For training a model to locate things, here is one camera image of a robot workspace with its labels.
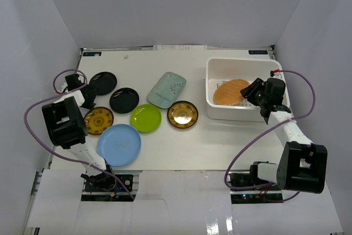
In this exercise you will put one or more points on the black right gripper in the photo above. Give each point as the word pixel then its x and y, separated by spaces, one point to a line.
pixel 248 92

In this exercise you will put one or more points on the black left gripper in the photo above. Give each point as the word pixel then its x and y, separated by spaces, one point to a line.
pixel 89 95

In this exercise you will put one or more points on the black round plate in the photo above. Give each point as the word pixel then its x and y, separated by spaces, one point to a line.
pixel 103 83
pixel 124 100

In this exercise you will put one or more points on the woven bamboo round tray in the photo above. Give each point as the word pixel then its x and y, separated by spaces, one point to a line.
pixel 229 94

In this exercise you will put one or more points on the light blue round plate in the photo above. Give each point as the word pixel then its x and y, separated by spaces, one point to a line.
pixel 119 145

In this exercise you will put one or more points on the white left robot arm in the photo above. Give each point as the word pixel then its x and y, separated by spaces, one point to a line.
pixel 66 126

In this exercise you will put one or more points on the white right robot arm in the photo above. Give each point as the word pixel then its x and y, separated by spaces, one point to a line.
pixel 302 166

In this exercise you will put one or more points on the white plastic bin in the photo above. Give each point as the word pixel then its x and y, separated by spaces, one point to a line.
pixel 220 70

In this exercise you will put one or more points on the yellow patterned plate left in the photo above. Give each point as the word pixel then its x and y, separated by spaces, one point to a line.
pixel 98 120

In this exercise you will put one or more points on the yellow patterned plate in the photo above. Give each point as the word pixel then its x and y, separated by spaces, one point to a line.
pixel 98 120
pixel 182 114

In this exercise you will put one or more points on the right blue table label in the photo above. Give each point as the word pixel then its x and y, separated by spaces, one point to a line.
pixel 258 52

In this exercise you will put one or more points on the blue table label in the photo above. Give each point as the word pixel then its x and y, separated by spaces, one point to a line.
pixel 258 52
pixel 91 54

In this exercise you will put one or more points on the left blue table label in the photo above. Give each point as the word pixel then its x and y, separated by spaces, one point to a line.
pixel 91 54

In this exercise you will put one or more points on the lime green round plate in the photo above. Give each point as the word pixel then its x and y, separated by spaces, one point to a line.
pixel 146 118

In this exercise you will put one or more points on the yellow patterned plate right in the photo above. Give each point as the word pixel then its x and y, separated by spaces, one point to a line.
pixel 182 114

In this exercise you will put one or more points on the pale blue rectangular divided plate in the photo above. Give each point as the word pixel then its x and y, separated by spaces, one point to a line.
pixel 166 91

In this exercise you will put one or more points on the white paper sheet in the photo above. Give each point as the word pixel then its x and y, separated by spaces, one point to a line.
pixel 180 47

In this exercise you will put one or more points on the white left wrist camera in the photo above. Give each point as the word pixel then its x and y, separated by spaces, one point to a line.
pixel 63 89

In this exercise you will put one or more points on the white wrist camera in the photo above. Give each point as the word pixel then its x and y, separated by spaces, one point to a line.
pixel 63 89
pixel 276 74

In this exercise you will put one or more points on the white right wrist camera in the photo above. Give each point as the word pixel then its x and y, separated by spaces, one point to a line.
pixel 276 74

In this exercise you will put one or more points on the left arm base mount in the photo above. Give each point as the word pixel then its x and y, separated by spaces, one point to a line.
pixel 104 188

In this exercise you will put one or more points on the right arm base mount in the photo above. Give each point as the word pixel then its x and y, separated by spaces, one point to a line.
pixel 257 195

